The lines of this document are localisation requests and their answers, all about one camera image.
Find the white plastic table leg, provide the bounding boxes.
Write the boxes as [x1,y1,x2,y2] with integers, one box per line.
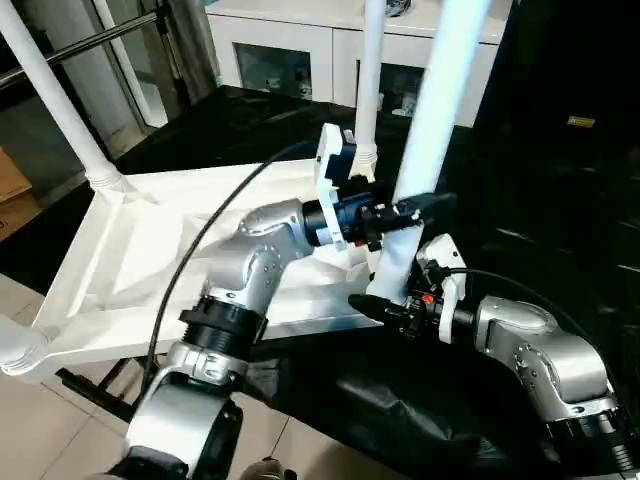
[352,0,390,183]
[0,0,127,197]
[364,0,494,313]
[0,314,46,373]

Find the white plastic table top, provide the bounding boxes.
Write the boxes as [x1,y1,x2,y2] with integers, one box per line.
[0,155,427,381]

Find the black work mat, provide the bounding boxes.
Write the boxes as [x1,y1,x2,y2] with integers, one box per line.
[0,85,640,480]

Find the white glass-door cabinet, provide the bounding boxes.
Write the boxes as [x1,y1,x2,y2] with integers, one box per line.
[205,0,503,127]

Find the brown cardboard box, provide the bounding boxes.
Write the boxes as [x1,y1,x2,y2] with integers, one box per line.
[0,145,43,243]

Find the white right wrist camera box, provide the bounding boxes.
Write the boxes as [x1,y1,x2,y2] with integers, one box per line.
[414,234,468,345]

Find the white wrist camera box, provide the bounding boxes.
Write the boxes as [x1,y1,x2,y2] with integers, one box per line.
[414,234,468,345]
[312,122,359,253]

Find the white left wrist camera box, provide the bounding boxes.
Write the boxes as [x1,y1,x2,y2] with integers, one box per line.
[312,122,359,253]

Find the black metal table frame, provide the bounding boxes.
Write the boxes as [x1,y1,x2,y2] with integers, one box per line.
[55,362,153,423]

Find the grey metal rack frame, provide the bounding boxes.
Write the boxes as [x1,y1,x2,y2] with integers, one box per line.
[0,0,216,136]

